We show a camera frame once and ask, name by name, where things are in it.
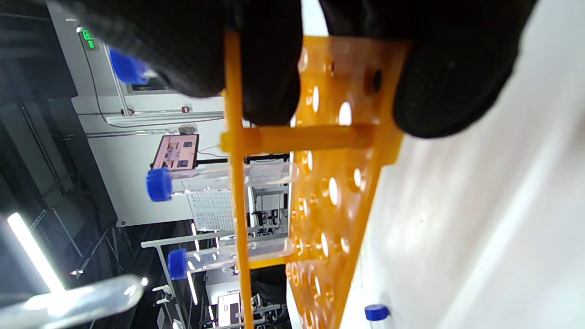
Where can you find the person's right hand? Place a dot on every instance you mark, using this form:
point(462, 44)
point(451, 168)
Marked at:
point(457, 68)

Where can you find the orange test tube rack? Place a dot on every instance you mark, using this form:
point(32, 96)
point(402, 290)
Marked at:
point(315, 137)

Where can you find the clear blue-capped test tube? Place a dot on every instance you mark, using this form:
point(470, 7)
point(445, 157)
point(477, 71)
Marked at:
point(377, 313)
point(177, 264)
point(128, 67)
point(159, 184)
point(68, 301)

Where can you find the white perforated board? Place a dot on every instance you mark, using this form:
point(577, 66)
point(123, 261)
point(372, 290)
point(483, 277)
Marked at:
point(212, 210)

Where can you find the monitor with pink screen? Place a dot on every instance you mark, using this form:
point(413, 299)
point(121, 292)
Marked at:
point(176, 151)

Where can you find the green exit sign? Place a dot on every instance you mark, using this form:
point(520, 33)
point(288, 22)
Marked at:
point(87, 39)

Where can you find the white light bar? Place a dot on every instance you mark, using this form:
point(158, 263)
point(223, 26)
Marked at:
point(34, 251)

